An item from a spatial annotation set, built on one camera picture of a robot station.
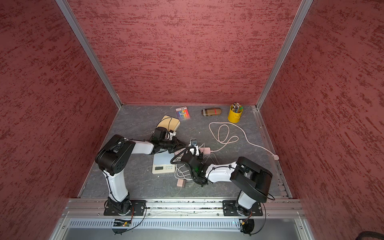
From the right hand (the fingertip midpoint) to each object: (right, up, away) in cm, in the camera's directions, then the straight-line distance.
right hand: (190, 150), depth 88 cm
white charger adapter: (+4, +1, -12) cm, 13 cm away
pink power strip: (+10, -1, +3) cm, 10 cm away
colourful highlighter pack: (-7, +24, +26) cm, 36 cm away
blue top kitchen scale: (-17, -8, 0) cm, 19 cm away
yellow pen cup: (+31, +23, +16) cm, 41 cm away
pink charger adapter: (-5, -16, -7) cm, 18 cm away
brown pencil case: (+12, +25, +25) cm, 37 cm away
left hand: (-3, +1, +4) cm, 6 cm away
